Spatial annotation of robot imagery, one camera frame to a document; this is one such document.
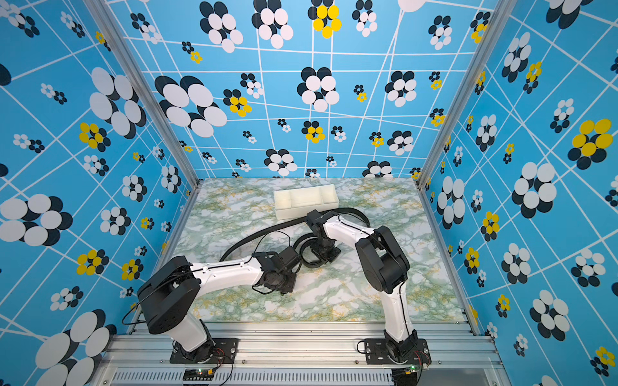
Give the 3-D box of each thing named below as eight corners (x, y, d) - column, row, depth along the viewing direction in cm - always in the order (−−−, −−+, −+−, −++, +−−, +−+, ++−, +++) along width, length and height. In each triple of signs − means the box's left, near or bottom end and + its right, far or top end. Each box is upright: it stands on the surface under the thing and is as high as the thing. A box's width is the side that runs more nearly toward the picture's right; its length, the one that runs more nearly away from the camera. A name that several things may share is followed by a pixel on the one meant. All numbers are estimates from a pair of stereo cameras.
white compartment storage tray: (276, 222, 107) (275, 216, 104) (274, 198, 116) (273, 192, 113) (340, 213, 111) (341, 206, 107) (333, 190, 120) (334, 183, 116)
